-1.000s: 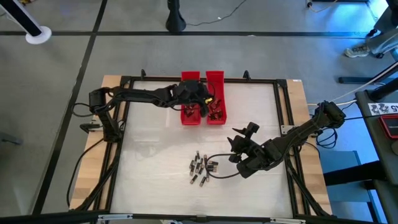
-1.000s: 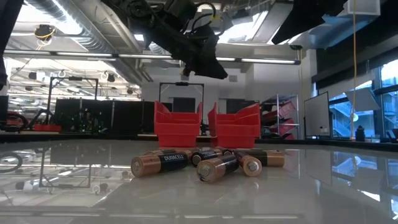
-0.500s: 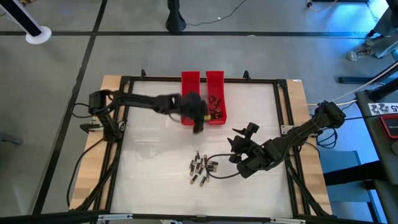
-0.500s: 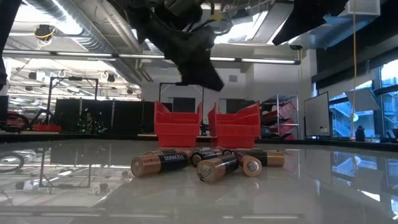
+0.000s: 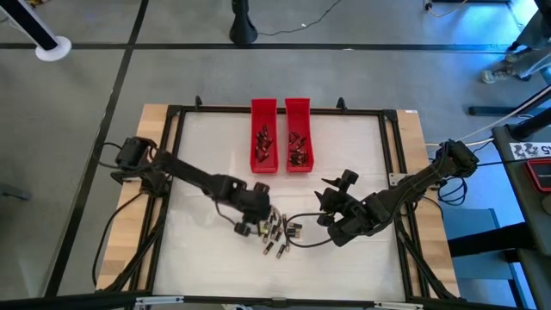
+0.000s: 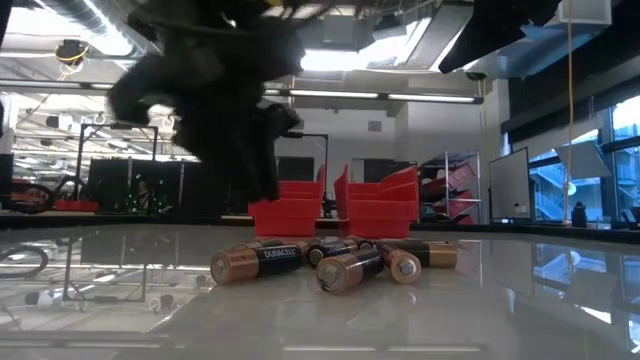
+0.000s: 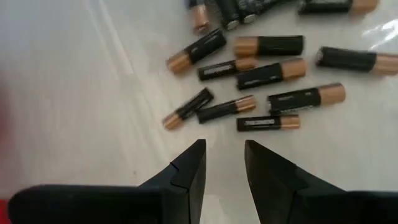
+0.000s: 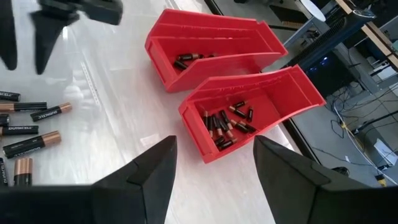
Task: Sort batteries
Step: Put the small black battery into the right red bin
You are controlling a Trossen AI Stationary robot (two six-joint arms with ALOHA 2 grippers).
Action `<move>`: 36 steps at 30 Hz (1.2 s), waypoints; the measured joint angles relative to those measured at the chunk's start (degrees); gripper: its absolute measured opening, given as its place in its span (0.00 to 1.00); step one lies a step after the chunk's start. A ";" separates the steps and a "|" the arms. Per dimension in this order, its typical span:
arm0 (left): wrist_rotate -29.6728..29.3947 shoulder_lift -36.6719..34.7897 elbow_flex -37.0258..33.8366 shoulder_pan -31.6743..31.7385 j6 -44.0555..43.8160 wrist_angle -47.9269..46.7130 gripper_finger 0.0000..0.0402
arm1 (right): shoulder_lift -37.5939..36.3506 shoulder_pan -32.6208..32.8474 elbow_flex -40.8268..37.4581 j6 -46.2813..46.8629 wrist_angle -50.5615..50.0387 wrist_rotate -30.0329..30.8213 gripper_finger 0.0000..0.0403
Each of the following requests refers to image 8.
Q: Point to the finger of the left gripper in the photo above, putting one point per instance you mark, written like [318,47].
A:
[49,34]
[7,34]

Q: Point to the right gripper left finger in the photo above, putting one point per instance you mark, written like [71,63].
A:
[130,199]

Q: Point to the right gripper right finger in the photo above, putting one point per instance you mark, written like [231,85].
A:
[304,193]

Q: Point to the black copper AAA battery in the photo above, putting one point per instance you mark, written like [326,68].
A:
[228,129]
[219,140]
[210,126]
[217,126]
[250,114]
[9,96]
[237,112]
[227,144]
[20,130]
[226,119]
[248,126]
[205,119]
[240,104]
[49,112]
[239,126]
[3,119]
[28,106]

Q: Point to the black copper AA battery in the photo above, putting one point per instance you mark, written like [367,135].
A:
[180,64]
[186,57]
[3,172]
[23,171]
[31,144]

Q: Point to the white power box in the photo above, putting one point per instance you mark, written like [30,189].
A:
[384,151]

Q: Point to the red plastic bin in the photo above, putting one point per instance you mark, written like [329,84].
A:
[280,93]
[217,34]

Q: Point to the black computer tower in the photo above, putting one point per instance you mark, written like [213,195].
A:
[326,74]

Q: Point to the black ribbed bar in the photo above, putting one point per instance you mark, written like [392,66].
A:
[323,37]

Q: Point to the wooden desk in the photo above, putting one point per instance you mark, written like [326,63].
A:
[373,34]

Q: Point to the white round disc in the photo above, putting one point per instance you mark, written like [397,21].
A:
[312,9]

